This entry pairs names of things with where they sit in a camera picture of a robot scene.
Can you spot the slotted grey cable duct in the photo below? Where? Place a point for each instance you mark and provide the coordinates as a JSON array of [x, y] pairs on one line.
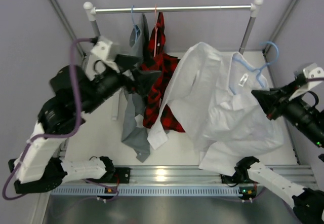
[[137, 190]]

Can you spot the blue hanger with grey shirt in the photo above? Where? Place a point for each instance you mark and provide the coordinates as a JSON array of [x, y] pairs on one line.
[[134, 26]]

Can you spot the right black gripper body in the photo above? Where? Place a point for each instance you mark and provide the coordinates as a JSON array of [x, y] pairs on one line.
[[286, 91]]

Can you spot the silver white clothes rack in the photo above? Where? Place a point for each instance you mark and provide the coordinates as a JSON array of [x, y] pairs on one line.
[[253, 8]]

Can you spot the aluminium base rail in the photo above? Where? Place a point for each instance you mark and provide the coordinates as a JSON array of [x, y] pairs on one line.
[[174, 165]]

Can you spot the pink hanger with plaid shirt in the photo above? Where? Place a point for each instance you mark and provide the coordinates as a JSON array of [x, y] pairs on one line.
[[155, 30]]

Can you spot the grey shirt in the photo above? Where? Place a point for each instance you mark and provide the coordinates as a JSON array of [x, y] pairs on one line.
[[134, 134]]

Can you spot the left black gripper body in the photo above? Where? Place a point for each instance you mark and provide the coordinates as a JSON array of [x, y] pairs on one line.
[[121, 80]]

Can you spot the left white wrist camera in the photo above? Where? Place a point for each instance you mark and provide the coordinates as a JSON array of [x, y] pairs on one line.
[[102, 57]]

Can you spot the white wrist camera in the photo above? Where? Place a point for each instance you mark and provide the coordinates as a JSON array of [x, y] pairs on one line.
[[307, 77], [102, 57]]

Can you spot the red black plaid shirt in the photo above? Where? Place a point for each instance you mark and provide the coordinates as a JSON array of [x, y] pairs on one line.
[[167, 65]]

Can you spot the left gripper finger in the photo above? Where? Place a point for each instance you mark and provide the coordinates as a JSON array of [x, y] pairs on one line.
[[144, 80], [127, 61]]

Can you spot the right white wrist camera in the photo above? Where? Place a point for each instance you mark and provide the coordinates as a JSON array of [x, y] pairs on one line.
[[307, 77]]

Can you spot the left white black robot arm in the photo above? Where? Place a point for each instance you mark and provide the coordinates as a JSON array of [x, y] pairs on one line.
[[37, 170]]

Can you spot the white shirt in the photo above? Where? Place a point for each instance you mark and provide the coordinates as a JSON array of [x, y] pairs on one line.
[[210, 95]]

